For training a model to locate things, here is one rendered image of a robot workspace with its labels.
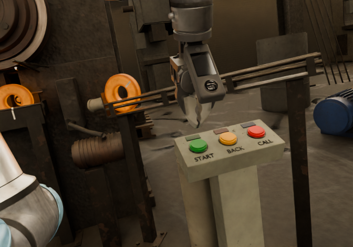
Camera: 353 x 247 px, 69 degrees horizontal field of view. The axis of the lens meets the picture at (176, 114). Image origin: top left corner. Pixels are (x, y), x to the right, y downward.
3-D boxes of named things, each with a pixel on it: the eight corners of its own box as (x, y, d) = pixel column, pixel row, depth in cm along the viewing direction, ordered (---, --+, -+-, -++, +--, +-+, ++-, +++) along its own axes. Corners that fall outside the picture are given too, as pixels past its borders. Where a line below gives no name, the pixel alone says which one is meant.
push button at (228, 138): (216, 139, 63) (216, 133, 62) (231, 135, 64) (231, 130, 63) (223, 148, 60) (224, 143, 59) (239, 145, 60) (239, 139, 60)
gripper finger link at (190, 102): (190, 117, 62) (188, 82, 57) (199, 130, 57) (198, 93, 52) (177, 120, 61) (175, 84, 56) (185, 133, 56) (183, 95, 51)
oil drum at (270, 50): (252, 107, 354) (246, 41, 335) (290, 100, 366) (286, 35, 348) (279, 115, 297) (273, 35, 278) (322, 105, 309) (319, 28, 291)
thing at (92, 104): (97, 111, 117) (94, 98, 116) (113, 107, 114) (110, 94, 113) (89, 114, 112) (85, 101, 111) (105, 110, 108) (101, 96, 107)
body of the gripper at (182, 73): (202, 76, 59) (201, 22, 53) (217, 92, 52) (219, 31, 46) (170, 82, 58) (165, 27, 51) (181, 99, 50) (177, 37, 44)
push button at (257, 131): (244, 132, 64) (245, 126, 64) (258, 129, 65) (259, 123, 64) (252, 142, 61) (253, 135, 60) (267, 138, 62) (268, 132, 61)
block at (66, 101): (70, 127, 129) (58, 79, 124) (86, 124, 130) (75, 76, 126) (66, 132, 119) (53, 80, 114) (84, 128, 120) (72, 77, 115)
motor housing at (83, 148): (99, 239, 128) (73, 137, 117) (142, 227, 132) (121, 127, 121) (97, 258, 115) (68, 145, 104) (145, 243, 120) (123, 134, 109)
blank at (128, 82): (126, 117, 111) (122, 119, 108) (103, 91, 112) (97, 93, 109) (148, 92, 104) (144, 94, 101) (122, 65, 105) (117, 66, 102)
